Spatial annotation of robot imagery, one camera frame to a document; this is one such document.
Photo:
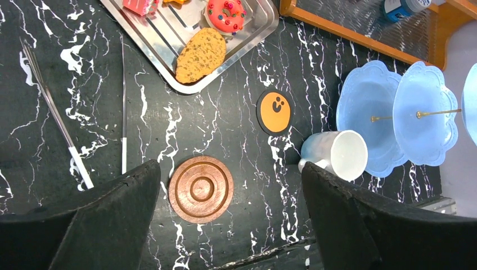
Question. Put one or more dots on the steel serving tray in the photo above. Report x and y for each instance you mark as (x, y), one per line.
(162, 35)

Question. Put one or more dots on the white ceramic mug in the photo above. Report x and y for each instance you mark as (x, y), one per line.
(342, 153)

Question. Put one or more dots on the brown chocolate chip cookie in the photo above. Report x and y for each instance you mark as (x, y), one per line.
(204, 53)

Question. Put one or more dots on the orange yellow pastry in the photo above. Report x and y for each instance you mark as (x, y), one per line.
(180, 2)

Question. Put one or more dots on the brown wooden round coaster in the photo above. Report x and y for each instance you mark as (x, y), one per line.
(201, 189)

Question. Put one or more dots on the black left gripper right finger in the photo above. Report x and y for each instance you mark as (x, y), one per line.
(359, 229)

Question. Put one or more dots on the pink layered cake slice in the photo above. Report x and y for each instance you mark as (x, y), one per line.
(141, 7)

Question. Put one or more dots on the blue lidded jar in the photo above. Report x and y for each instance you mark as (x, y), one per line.
(395, 10)

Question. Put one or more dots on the wooden two-tier shelf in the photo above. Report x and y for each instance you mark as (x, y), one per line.
(423, 36)

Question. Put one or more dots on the red sprinkled donut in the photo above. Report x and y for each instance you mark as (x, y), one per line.
(225, 16)

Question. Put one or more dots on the blue three-tier cake stand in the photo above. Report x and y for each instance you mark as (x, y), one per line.
(409, 117)

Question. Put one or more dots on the orange black round coaster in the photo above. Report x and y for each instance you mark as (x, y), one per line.
(274, 112)

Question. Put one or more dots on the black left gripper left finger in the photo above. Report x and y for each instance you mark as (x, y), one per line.
(101, 228)

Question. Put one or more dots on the steel food tongs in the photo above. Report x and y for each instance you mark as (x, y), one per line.
(76, 162)

